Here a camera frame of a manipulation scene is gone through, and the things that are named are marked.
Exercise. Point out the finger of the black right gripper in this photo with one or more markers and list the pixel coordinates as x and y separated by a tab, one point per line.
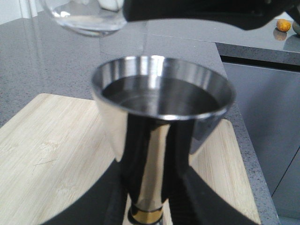
211	201
103	204

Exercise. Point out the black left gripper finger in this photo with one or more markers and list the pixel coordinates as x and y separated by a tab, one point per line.
244	14

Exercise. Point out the steel double jigger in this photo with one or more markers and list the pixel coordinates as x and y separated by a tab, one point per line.
157	113

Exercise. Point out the clear glass beaker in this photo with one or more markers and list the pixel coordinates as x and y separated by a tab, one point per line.
85	17

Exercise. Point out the orange fruit on counter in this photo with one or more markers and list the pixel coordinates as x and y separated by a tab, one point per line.
283	25

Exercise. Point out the grey-green object at edge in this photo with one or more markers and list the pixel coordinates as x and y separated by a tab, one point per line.
296	28

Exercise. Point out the wooden cutting board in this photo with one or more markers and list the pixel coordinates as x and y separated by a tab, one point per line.
55	149

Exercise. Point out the white object behind beaker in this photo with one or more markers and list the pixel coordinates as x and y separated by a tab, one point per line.
113	5

